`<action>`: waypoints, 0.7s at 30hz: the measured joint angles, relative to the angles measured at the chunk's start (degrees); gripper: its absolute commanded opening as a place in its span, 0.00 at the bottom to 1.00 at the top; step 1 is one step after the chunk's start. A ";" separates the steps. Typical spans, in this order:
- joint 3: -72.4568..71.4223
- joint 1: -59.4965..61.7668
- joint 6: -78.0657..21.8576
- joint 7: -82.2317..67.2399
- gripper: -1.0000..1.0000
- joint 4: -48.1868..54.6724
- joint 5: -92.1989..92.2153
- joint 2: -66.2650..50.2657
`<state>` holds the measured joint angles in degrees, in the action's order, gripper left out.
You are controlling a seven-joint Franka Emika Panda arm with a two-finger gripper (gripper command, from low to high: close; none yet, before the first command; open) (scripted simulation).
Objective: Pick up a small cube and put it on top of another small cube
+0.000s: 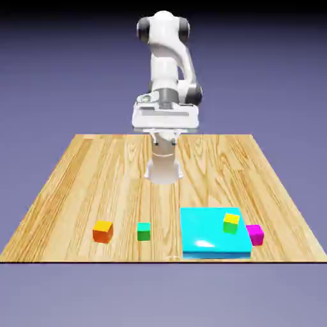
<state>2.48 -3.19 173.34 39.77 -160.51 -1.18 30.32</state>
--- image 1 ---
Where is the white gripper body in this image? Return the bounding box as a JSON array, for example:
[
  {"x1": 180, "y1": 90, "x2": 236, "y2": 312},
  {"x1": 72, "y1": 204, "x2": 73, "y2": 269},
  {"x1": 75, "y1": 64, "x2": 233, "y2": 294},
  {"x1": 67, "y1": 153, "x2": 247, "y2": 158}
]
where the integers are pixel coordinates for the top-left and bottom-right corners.
[{"x1": 131, "y1": 101, "x2": 200, "y2": 134}]

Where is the small green cube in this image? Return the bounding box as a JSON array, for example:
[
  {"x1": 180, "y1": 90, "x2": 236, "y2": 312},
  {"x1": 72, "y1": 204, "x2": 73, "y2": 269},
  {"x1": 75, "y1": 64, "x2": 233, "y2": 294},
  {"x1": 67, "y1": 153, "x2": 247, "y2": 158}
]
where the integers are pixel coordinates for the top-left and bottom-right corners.
[{"x1": 137, "y1": 222, "x2": 151, "y2": 242}]

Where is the small yellow-green cube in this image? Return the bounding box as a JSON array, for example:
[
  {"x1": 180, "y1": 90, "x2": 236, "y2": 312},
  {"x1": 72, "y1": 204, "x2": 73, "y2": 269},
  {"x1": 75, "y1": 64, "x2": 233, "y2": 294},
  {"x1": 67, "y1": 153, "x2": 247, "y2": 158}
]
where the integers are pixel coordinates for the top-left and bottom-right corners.
[{"x1": 222, "y1": 213, "x2": 241, "y2": 235}]

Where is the small orange cube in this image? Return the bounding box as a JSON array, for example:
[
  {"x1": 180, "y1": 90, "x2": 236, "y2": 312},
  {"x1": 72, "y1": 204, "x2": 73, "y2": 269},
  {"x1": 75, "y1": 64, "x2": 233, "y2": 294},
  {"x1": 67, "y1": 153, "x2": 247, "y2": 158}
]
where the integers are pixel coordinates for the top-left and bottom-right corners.
[{"x1": 92, "y1": 220, "x2": 114, "y2": 244}]

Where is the small magenta cube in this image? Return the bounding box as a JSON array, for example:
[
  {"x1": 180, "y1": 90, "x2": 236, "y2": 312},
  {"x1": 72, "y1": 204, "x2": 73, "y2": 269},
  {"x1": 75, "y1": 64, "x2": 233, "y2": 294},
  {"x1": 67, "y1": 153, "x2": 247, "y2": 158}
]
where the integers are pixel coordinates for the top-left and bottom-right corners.
[{"x1": 245, "y1": 224, "x2": 265, "y2": 247}]

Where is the large cyan box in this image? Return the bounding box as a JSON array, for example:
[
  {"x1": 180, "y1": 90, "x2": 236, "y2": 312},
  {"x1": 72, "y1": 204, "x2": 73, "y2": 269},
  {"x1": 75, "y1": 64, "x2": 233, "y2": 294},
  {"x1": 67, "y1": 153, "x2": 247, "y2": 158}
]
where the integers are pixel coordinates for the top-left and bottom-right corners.
[{"x1": 179, "y1": 207, "x2": 253, "y2": 260}]

